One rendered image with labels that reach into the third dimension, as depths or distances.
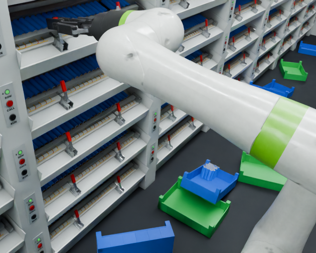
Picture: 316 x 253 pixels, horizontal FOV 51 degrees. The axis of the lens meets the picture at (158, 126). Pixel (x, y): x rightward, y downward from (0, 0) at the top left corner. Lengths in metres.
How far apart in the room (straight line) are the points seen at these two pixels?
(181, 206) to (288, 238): 0.94
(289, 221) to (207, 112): 0.39
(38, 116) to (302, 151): 0.79
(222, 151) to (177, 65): 1.59
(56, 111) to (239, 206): 1.11
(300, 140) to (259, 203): 1.37
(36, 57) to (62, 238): 0.79
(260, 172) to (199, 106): 1.52
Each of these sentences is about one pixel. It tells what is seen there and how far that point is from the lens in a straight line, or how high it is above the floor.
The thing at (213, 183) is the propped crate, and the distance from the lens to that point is 1.85.
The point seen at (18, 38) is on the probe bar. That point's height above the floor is 0.95.
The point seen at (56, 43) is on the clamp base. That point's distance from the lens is 1.03.
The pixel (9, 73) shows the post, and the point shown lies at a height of 0.90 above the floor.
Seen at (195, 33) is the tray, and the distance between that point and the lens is 1.79.
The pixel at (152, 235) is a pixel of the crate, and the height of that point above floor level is 0.20.
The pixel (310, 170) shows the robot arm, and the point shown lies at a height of 0.97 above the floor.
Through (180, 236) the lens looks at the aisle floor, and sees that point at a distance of 1.63.
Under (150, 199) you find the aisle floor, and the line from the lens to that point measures 1.77.
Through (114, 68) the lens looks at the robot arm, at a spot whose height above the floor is 1.02.
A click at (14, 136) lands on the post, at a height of 0.72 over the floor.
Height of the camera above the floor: 1.28
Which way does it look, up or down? 34 degrees down
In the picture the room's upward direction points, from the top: 4 degrees clockwise
